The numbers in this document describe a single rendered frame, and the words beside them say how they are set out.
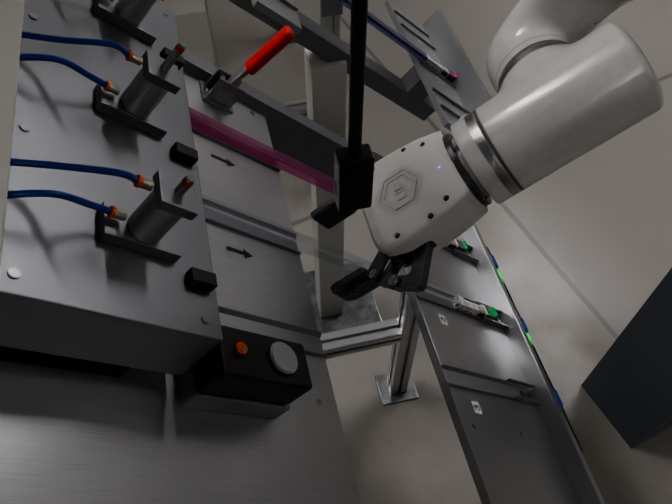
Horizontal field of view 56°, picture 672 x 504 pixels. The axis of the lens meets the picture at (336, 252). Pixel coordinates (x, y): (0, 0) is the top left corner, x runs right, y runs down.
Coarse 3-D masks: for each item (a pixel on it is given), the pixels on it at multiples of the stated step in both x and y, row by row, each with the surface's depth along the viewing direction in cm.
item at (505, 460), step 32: (448, 256) 85; (448, 288) 79; (480, 288) 87; (448, 320) 74; (480, 320) 80; (448, 352) 70; (480, 352) 75; (512, 352) 82; (448, 384) 66; (480, 384) 71; (512, 384) 76; (480, 416) 67; (512, 416) 72; (480, 448) 63; (512, 448) 67; (544, 448) 73; (480, 480) 60; (512, 480) 64; (544, 480) 68
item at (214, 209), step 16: (208, 208) 52; (224, 208) 54; (240, 224) 55; (256, 224) 56; (272, 224) 58; (272, 240) 58; (288, 240) 58; (304, 240) 60; (320, 256) 62; (336, 256) 62; (352, 256) 64; (400, 272) 70; (432, 288) 73; (448, 304) 76
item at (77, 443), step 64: (192, 128) 59; (256, 128) 68; (256, 192) 61; (256, 256) 55; (256, 320) 50; (0, 384) 33; (64, 384) 36; (128, 384) 38; (320, 384) 51; (0, 448) 31; (64, 448) 33; (128, 448) 36; (192, 448) 39; (256, 448) 43; (320, 448) 47
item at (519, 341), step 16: (464, 240) 93; (480, 240) 91; (480, 256) 90; (480, 272) 89; (496, 272) 88; (496, 288) 87; (496, 304) 86; (512, 304) 85; (512, 320) 84; (512, 336) 83; (528, 352) 81; (528, 368) 80; (544, 384) 78; (544, 400) 78; (544, 416) 77; (560, 416) 76; (560, 432) 75; (560, 448) 75; (576, 448) 73; (576, 464) 73; (576, 480) 72; (592, 480) 72; (592, 496) 71
